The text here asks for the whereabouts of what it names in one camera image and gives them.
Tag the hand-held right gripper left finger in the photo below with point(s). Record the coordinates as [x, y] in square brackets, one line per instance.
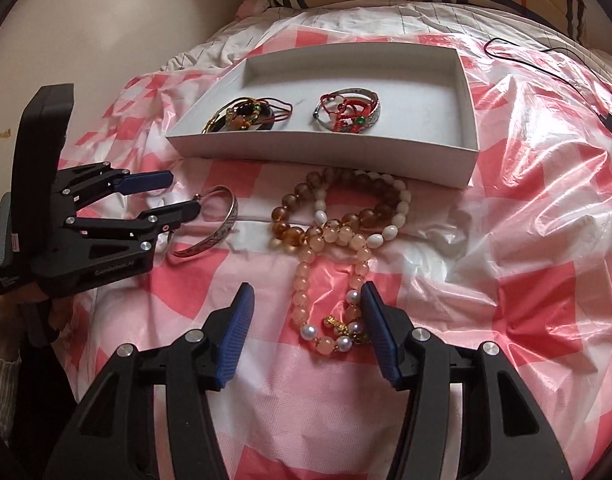
[236, 330]

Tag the white shallow cardboard box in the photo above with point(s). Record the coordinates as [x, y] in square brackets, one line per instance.
[426, 95]

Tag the pink bed sheet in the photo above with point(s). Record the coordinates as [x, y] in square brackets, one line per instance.
[248, 5]

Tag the pink checked plastic sheet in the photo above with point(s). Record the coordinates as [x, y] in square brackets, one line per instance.
[536, 235]

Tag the person's left forearm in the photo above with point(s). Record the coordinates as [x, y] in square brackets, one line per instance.
[1, 385]

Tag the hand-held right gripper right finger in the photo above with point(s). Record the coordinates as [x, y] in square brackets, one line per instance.
[381, 335]

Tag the person's left hand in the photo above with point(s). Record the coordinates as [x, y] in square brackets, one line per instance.
[61, 317]

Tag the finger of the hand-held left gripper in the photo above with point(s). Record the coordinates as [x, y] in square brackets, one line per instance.
[146, 181]
[178, 212]

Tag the white striped quilt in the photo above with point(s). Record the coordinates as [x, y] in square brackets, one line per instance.
[386, 15]

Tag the gold bangle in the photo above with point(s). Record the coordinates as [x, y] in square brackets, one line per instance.
[216, 117]

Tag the silver engraved bangle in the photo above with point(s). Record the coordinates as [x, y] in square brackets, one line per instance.
[206, 246]
[376, 111]

